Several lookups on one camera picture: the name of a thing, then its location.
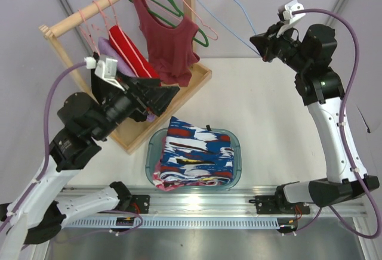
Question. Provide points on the red garment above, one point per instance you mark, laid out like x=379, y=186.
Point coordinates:
x=128, y=48

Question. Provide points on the light blue wire hanger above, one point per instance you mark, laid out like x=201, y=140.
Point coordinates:
x=232, y=15

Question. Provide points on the wooden clothes rack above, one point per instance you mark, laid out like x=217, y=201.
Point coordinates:
x=129, y=135

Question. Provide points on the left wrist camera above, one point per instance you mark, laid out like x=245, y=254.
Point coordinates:
x=106, y=70

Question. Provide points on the pink hanger with red garment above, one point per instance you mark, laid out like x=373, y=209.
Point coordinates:
x=128, y=42

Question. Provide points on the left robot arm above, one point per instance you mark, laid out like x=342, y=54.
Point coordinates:
x=36, y=216

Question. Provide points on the purple garment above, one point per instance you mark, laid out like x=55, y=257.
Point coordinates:
x=105, y=48

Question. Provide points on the teal plastic basket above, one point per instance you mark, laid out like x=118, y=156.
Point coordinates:
x=154, y=153

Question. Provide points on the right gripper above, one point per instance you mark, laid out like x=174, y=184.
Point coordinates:
x=274, y=45

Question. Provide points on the pink empty wire hanger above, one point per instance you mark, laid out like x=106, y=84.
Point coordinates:
x=178, y=9

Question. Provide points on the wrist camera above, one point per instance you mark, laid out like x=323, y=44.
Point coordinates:
x=106, y=70
x=287, y=16

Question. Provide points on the black garment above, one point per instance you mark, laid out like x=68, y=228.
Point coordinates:
x=100, y=89

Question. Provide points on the blue patterned trousers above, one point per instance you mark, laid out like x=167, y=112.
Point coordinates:
x=195, y=156

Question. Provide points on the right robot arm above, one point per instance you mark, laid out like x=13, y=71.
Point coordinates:
x=322, y=93

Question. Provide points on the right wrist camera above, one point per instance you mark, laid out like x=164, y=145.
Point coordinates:
x=287, y=16

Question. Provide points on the maroon tank top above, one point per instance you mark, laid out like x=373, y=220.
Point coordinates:
x=170, y=49

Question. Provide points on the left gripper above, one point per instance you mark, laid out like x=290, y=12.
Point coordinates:
x=138, y=99

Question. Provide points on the white slotted cable duct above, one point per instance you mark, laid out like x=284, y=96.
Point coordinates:
x=118, y=222

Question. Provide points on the pink hanger with black garment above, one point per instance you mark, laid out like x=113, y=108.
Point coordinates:
x=85, y=30

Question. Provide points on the pink hanger with purple garment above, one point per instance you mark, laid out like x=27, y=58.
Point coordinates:
x=111, y=24

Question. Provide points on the aluminium mounting rail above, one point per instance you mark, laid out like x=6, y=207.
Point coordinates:
x=199, y=203

